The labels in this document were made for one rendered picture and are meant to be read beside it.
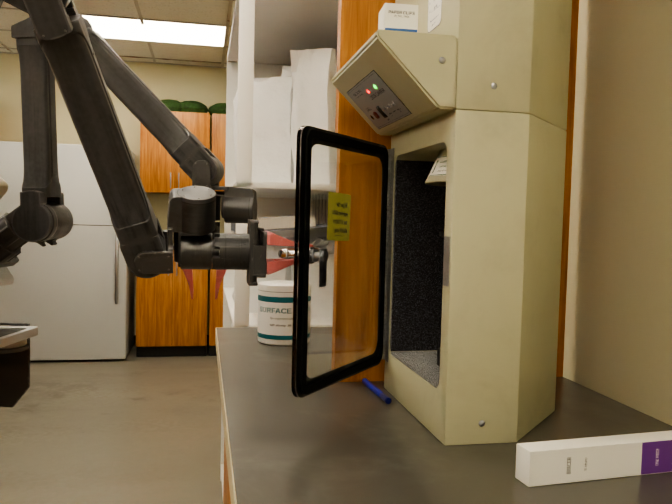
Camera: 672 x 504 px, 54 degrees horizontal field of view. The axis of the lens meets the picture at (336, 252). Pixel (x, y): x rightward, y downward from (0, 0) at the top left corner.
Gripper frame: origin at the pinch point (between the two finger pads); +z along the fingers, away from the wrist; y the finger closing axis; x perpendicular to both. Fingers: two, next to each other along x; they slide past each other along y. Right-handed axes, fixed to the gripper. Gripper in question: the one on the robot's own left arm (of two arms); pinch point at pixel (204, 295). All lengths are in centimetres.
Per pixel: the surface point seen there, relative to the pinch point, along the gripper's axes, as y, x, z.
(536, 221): 48, -43, -16
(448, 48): 32, -46, -39
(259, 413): 8.8, -27.8, 15.8
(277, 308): 17.7, 27.1, 6.6
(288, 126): 28, 91, -46
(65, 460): -66, 214, 110
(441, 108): 31, -46, -31
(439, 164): 36, -34, -25
